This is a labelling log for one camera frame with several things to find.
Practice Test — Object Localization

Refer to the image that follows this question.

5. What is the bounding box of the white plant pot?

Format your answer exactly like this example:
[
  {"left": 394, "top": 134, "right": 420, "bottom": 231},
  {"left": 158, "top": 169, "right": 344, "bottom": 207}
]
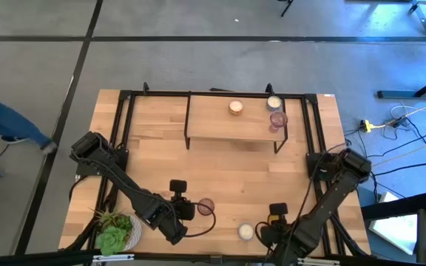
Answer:
[{"left": 124, "top": 214, "right": 143, "bottom": 251}]

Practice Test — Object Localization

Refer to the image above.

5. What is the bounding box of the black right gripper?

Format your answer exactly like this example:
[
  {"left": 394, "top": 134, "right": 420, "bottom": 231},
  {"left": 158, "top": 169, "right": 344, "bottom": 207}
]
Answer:
[{"left": 259, "top": 202, "right": 295, "bottom": 248}]

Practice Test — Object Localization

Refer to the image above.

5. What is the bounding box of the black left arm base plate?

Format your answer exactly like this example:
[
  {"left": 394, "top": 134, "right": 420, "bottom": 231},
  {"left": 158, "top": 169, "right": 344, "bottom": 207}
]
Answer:
[{"left": 74, "top": 149, "right": 129, "bottom": 177}]

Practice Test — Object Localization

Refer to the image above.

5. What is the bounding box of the wooden shelf with black legs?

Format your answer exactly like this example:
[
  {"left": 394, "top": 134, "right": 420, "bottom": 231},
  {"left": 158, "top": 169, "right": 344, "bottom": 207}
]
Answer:
[{"left": 182, "top": 94, "right": 288, "bottom": 154}]

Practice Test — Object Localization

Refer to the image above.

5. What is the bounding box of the pink glass candle holder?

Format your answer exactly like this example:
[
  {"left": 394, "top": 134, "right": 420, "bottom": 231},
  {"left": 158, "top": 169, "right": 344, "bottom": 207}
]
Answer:
[
  {"left": 268, "top": 111, "right": 289, "bottom": 134},
  {"left": 197, "top": 197, "right": 216, "bottom": 216}
]

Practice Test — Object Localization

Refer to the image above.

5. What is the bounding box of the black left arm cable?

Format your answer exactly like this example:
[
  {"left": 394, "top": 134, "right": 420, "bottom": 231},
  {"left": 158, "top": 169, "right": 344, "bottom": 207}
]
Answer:
[{"left": 185, "top": 201, "right": 217, "bottom": 239}]

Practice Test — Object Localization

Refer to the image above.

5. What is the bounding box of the green succulent plant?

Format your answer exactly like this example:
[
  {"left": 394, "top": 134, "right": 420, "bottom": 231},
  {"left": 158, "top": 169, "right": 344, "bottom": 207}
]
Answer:
[{"left": 94, "top": 208, "right": 135, "bottom": 256}]

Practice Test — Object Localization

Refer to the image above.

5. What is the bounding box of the black metal table frame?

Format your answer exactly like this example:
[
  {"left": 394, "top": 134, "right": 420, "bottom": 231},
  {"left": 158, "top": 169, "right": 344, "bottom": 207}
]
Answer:
[{"left": 59, "top": 81, "right": 371, "bottom": 259}]

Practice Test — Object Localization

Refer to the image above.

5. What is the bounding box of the white floor panel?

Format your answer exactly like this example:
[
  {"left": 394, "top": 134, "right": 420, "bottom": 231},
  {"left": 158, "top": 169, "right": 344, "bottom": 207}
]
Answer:
[{"left": 368, "top": 191, "right": 419, "bottom": 256}]

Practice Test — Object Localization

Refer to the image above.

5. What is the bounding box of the black power adapter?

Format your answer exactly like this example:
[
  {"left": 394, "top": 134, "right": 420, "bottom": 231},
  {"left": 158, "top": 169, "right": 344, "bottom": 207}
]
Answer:
[{"left": 392, "top": 116, "right": 410, "bottom": 129}]

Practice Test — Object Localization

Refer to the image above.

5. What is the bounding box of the blue floor bar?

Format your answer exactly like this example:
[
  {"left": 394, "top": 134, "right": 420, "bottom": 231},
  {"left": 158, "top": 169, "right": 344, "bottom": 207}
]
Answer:
[{"left": 377, "top": 89, "right": 426, "bottom": 100}]

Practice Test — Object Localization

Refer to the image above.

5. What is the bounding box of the black horizontal metal beam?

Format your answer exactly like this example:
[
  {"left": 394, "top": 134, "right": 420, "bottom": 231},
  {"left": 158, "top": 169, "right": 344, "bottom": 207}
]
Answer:
[{"left": 0, "top": 250, "right": 426, "bottom": 266}]

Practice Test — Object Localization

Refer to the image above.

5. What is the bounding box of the black tripod leg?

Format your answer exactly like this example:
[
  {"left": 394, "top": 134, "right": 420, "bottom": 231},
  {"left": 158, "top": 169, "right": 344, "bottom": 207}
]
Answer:
[{"left": 277, "top": 0, "right": 295, "bottom": 18}]

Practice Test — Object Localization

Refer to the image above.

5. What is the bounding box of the silver metal bracket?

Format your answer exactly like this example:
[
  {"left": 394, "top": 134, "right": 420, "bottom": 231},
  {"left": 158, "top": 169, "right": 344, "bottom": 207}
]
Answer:
[
  {"left": 92, "top": 253, "right": 135, "bottom": 264},
  {"left": 297, "top": 257, "right": 342, "bottom": 266}
]

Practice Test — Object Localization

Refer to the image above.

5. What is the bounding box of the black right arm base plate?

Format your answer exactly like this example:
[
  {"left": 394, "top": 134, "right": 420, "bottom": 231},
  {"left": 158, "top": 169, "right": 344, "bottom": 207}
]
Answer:
[{"left": 306, "top": 151, "right": 347, "bottom": 182}]

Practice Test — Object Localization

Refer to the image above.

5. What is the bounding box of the black desk beam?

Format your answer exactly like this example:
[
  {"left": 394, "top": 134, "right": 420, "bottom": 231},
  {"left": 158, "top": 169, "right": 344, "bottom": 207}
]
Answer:
[{"left": 360, "top": 191, "right": 426, "bottom": 222}]

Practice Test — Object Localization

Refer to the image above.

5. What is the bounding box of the white candle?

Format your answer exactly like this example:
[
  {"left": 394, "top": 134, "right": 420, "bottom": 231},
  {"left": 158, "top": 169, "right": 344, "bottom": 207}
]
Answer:
[
  {"left": 237, "top": 222, "right": 255, "bottom": 242},
  {"left": 266, "top": 95, "right": 283, "bottom": 112},
  {"left": 229, "top": 99, "right": 244, "bottom": 116}
]

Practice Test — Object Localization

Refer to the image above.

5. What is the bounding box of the white floor cable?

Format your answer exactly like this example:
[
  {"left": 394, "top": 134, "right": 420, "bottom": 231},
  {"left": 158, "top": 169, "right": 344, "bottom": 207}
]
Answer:
[{"left": 389, "top": 104, "right": 421, "bottom": 119}]

